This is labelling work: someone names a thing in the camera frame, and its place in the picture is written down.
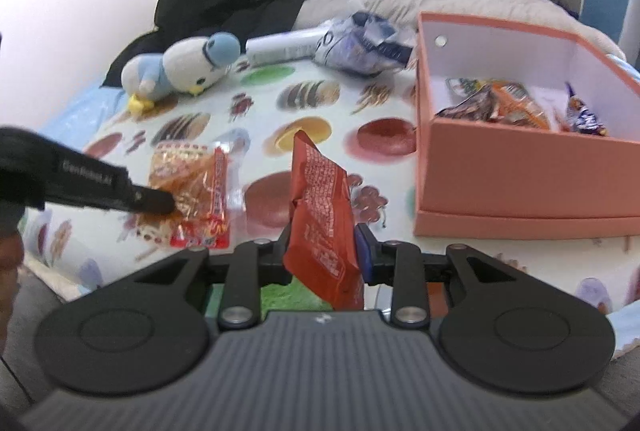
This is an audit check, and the green label snack packet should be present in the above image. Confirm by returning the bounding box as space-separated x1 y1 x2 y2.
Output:
445 77 488 99

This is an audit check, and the person's left forearm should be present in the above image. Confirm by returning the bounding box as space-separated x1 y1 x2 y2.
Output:
0 231 24 318

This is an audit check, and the pink cardboard box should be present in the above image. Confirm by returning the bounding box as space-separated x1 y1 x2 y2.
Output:
414 11 640 242

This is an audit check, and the white tube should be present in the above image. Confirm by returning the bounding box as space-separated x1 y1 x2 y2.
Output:
245 28 331 66

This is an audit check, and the clear red label snack packet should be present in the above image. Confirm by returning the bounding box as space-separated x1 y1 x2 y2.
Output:
137 138 248 251

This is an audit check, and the blue white plastic bag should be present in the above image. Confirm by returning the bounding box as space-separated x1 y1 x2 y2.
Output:
312 11 418 76

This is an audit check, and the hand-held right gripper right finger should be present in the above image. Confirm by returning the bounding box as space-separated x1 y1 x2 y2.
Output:
354 223 521 329

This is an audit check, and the dark brown snack packet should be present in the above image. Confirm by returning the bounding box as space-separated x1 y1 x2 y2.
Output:
434 90 497 122

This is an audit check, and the brick red snack packet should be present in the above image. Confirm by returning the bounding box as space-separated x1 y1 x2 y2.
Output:
282 131 366 312

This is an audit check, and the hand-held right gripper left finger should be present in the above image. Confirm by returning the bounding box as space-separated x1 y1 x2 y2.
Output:
132 223 297 329

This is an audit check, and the blue white plush penguin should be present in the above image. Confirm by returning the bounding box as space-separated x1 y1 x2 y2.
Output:
121 32 242 114

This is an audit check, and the food print mat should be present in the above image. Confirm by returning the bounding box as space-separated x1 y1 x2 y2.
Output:
22 56 640 317

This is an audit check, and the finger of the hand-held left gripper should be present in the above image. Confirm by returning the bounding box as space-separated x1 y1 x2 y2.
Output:
125 183 177 216

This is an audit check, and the purple snack packet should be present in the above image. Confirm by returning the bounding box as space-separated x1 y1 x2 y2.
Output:
562 82 610 136

